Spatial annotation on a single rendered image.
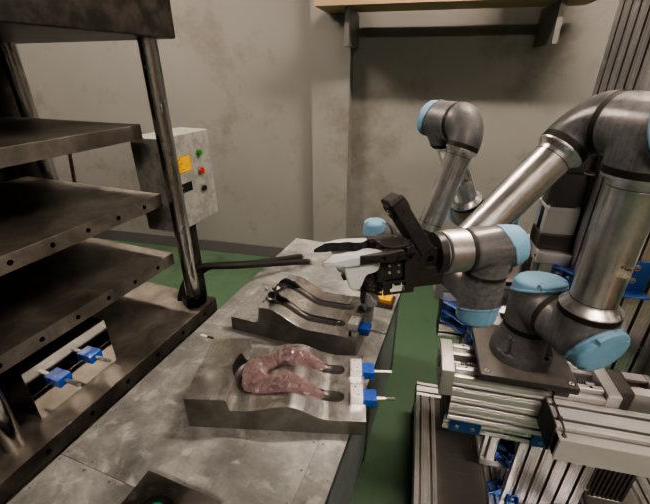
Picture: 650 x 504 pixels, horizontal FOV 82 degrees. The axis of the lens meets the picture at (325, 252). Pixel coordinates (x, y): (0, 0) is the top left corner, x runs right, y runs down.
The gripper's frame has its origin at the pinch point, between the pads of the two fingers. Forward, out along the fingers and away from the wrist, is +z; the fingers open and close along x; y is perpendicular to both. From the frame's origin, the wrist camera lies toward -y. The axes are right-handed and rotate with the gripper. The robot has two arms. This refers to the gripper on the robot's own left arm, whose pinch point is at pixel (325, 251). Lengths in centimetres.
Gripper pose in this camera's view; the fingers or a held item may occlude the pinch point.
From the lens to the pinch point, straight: 59.4
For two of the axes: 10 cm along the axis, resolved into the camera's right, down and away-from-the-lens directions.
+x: -2.1, -3.0, 9.3
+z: -9.8, 1.0, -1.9
